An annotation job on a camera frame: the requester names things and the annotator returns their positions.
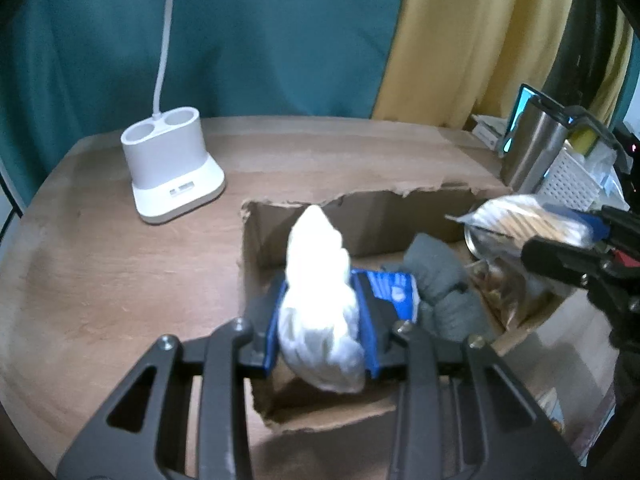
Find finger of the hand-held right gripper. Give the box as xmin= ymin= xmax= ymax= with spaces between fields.
xmin=520 ymin=237 xmax=603 ymax=292
xmin=544 ymin=204 xmax=640 ymax=244

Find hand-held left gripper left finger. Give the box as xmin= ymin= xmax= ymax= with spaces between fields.
xmin=56 ymin=280 xmax=292 ymax=480

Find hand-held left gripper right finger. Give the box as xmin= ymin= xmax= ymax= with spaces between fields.
xmin=352 ymin=270 xmax=586 ymax=480

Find blue packet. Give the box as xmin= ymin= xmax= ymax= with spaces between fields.
xmin=352 ymin=270 xmax=420 ymax=323

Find white plastic bag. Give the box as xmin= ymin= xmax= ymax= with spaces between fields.
xmin=276 ymin=204 xmax=368 ymax=393

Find clear snack packet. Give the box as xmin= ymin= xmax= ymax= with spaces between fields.
xmin=445 ymin=194 xmax=601 ymax=248

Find clear packet with brown contents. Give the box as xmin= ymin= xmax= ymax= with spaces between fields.
xmin=470 ymin=259 xmax=556 ymax=328

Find grey cloth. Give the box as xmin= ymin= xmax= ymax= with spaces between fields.
xmin=380 ymin=232 xmax=493 ymax=343

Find cardboard box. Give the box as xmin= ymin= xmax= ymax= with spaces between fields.
xmin=240 ymin=187 xmax=566 ymax=433

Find white plastic basket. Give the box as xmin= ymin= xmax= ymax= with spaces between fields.
xmin=540 ymin=142 xmax=603 ymax=211

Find clear plastic bag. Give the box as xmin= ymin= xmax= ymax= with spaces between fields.
xmin=595 ymin=145 xmax=626 ymax=201

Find stainless steel tumbler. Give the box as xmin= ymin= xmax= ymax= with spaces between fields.
xmin=500 ymin=84 xmax=576 ymax=196

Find yellow roll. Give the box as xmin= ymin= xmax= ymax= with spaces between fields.
xmin=575 ymin=127 xmax=601 ymax=156

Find small white boxes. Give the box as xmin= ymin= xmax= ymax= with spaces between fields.
xmin=470 ymin=114 xmax=506 ymax=151

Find narrow yellow curtain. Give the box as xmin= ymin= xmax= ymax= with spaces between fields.
xmin=590 ymin=10 xmax=633 ymax=126

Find white desk lamp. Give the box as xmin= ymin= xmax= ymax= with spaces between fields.
xmin=121 ymin=0 xmax=226 ymax=226

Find teal curtain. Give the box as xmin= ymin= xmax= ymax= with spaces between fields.
xmin=0 ymin=0 xmax=408 ymax=211

